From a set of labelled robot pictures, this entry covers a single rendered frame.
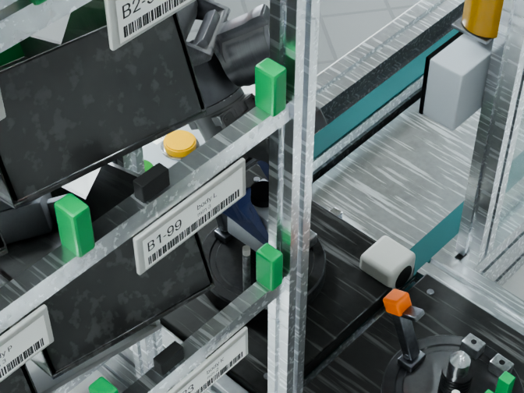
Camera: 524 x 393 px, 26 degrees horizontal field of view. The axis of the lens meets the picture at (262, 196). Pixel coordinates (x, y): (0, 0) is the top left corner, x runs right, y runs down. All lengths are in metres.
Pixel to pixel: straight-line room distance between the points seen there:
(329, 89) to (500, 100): 0.40
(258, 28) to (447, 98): 0.19
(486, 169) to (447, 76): 0.14
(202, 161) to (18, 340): 0.14
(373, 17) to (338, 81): 1.74
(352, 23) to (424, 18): 1.59
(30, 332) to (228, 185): 0.15
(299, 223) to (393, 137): 0.73
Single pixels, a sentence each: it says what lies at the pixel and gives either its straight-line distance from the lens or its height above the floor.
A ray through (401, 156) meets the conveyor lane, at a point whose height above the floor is 0.92.
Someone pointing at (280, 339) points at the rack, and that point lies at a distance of 0.86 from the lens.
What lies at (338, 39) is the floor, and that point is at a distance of 3.14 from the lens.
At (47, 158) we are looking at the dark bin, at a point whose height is 1.48.
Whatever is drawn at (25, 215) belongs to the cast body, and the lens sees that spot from 0.95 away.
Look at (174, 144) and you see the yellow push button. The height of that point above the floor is 0.97.
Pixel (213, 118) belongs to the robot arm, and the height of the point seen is 1.18.
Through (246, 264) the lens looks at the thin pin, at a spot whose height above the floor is 1.05.
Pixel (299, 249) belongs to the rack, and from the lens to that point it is 0.78.
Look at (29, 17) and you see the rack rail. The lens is 0.49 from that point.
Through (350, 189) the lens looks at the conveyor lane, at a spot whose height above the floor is 0.92.
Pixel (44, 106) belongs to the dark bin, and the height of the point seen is 1.51.
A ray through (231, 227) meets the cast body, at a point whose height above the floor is 1.04.
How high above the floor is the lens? 1.91
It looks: 46 degrees down
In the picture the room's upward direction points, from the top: straight up
